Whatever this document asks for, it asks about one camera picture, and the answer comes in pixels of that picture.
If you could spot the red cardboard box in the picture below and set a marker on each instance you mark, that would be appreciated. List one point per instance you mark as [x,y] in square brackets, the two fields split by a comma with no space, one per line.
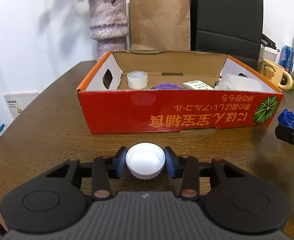
[137,112]

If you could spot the black paper bag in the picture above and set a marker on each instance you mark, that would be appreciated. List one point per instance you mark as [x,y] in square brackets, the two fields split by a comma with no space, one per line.
[227,17]

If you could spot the translucent plastic box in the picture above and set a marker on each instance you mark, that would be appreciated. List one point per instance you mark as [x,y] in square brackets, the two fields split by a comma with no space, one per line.
[239,82]

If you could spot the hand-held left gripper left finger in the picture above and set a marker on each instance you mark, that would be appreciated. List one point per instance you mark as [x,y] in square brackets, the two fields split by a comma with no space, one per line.
[120,163]

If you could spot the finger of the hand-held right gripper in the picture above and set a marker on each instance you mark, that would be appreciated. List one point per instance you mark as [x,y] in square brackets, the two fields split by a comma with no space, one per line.
[286,133]

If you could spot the yellow bear mug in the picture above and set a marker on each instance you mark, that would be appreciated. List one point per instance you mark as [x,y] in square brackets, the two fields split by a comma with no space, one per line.
[271,71]

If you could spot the white wall panel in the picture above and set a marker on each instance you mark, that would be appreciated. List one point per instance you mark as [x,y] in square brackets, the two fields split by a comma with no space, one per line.
[19,102]

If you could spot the white tape roll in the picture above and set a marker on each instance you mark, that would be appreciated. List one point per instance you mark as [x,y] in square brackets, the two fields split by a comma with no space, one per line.
[137,81]

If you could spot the purple toothed jar lid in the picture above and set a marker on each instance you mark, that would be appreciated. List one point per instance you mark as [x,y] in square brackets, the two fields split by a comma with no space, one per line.
[167,86]

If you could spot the white remote control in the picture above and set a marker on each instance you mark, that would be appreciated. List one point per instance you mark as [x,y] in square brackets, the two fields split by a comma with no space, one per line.
[198,85]

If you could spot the pink mottled ceramic vase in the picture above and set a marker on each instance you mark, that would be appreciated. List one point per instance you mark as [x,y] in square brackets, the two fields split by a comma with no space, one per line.
[108,22]

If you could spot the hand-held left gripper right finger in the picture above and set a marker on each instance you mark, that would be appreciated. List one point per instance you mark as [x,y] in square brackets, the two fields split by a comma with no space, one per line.
[170,165]

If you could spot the blue toothed jar lid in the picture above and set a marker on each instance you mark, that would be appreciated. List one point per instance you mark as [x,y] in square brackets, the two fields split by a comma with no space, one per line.
[290,118]

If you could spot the blue drink carton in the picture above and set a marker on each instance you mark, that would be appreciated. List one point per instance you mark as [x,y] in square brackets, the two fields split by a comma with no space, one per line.
[286,58]

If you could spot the brown paper bag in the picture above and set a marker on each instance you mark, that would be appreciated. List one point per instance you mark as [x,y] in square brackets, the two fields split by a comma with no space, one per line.
[159,17]

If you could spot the white screw lid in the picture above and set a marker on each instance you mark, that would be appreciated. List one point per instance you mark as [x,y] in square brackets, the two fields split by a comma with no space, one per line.
[144,160]

